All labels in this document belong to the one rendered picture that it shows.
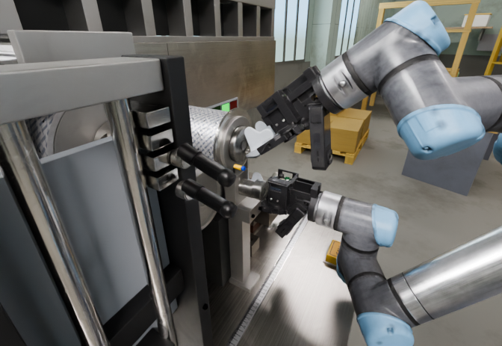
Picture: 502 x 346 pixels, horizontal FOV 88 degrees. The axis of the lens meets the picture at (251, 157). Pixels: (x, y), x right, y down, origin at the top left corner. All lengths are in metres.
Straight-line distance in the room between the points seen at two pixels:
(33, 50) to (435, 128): 0.38
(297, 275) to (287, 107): 0.45
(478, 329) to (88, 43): 2.11
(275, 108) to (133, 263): 0.31
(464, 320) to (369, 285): 1.57
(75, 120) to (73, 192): 0.13
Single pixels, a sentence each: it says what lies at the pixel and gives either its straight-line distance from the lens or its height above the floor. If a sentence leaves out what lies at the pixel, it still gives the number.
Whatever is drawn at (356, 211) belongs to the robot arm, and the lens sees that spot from 0.56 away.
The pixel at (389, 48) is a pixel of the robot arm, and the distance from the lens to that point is 0.39.
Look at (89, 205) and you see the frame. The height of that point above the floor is 1.34.
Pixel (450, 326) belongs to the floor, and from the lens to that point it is 2.04.
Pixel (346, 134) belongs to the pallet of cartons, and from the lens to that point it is 3.38.
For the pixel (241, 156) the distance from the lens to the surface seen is 0.54.
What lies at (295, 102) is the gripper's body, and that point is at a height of 1.35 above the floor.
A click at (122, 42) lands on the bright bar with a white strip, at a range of 0.31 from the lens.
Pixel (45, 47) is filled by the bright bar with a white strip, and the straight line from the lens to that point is 0.27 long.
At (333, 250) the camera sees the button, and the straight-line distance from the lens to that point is 0.78.
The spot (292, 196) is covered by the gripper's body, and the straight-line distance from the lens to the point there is 0.59.
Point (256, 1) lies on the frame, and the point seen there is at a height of 1.59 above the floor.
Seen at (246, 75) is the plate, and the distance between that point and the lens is 1.20.
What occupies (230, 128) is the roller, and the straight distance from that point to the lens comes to 0.50.
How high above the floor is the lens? 1.45
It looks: 25 degrees down
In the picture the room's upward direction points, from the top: straight up
